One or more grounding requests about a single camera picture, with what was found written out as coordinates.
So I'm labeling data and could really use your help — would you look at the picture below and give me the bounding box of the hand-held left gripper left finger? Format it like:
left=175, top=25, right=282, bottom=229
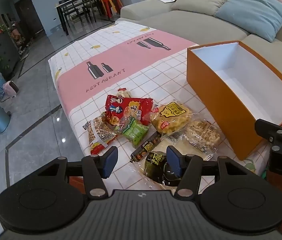
left=37, top=145, right=119, bottom=198

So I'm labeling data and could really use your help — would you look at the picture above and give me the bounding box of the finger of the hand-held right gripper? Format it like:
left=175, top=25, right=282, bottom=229
left=254, top=118, right=282, bottom=151

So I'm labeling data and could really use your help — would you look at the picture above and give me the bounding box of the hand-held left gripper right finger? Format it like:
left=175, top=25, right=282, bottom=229
left=166, top=145, right=244, bottom=198

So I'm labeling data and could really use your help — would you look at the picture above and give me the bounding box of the green raisin packet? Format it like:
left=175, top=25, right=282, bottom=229
left=114, top=116, right=149, bottom=147

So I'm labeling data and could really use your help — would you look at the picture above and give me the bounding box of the orange cardboard box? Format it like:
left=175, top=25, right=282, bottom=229
left=186, top=40, right=282, bottom=161

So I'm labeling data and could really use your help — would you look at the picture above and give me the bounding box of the white snack packet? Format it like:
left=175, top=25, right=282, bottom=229
left=157, top=135, right=219, bottom=161

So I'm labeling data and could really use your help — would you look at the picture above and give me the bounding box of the black yellow snack packet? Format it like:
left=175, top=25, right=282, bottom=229
left=141, top=151, right=181, bottom=188

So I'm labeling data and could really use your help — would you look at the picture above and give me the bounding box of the red striped peanut packet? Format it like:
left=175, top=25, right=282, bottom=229
left=82, top=113, right=118, bottom=155

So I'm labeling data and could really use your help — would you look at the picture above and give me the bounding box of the dark sausage stick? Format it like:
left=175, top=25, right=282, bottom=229
left=130, top=131, right=162, bottom=164

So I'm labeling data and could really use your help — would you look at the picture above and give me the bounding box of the clear nut packet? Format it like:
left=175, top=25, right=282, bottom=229
left=184, top=119, right=221, bottom=153

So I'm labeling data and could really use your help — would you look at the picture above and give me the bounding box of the red snack packet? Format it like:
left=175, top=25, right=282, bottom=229
left=105, top=94, right=154, bottom=128

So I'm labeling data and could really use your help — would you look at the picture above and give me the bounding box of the small beige snack packet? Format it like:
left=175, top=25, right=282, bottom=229
left=116, top=88, right=132, bottom=99

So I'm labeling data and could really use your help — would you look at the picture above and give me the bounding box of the blue cushion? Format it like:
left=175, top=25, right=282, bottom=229
left=214, top=0, right=282, bottom=43

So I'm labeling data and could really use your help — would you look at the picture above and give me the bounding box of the pink checked tablecloth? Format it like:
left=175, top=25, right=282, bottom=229
left=48, top=20, right=269, bottom=193

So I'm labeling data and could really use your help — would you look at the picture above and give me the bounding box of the pink heater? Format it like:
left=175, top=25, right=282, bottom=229
left=3, top=80, right=19, bottom=97

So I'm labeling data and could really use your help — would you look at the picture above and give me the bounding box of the beige sofa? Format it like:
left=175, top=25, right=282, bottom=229
left=120, top=0, right=282, bottom=128

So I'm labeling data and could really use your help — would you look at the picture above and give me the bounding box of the dark cabinet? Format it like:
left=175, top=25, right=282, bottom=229
left=0, top=31, right=21, bottom=80

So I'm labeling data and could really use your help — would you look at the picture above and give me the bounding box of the red stool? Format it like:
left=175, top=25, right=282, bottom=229
left=98, top=0, right=124, bottom=20

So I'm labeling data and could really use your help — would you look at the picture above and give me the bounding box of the black dining table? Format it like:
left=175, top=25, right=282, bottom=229
left=54, top=0, right=102, bottom=36

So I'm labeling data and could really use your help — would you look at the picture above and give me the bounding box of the dark wooden door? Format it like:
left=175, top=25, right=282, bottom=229
left=15, top=0, right=44, bottom=40

